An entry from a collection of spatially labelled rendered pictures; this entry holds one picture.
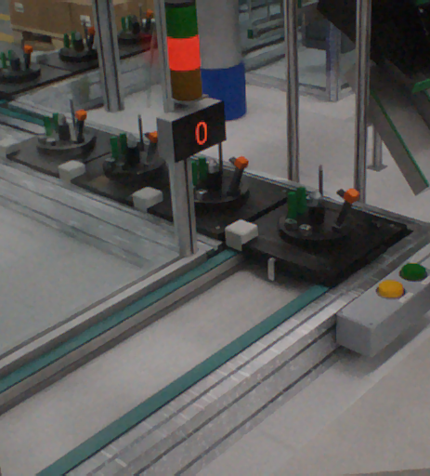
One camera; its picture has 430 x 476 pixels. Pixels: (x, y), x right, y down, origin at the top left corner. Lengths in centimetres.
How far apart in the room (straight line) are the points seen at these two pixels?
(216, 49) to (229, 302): 107
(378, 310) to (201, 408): 35
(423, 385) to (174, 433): 44
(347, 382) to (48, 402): 47
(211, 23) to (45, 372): 131
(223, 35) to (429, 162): 86
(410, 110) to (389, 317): 55
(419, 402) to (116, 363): 47
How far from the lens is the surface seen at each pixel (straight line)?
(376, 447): 126
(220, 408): 120
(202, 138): 141
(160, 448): 114
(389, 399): 135
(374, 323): 133
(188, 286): 148
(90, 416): 125
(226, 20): 238
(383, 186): 202
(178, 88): 138
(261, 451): 125
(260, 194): 172
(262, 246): 153
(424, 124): 178
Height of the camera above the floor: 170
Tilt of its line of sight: 28 degrees down
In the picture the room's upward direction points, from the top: 4 degrees counter-clockwise
